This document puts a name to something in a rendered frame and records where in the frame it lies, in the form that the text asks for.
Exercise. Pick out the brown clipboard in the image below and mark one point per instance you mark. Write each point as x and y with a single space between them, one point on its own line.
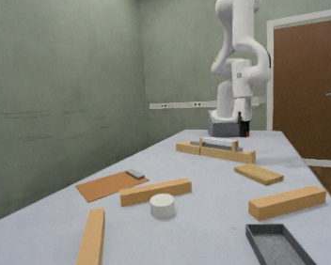
109 185

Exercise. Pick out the tan wooden base plank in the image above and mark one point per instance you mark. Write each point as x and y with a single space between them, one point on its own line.
246 157

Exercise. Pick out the tan wooden bar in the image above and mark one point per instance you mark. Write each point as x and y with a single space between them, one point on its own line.
144 193
90 252
274 205

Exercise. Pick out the white short cylinder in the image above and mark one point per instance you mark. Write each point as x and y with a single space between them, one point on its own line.
162 206

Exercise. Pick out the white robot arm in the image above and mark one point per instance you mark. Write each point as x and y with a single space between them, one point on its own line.
237 16

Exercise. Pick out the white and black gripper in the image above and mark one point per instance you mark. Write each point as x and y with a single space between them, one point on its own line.
243 110

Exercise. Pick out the brown wooden board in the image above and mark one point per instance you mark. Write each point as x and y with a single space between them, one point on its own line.
261 175

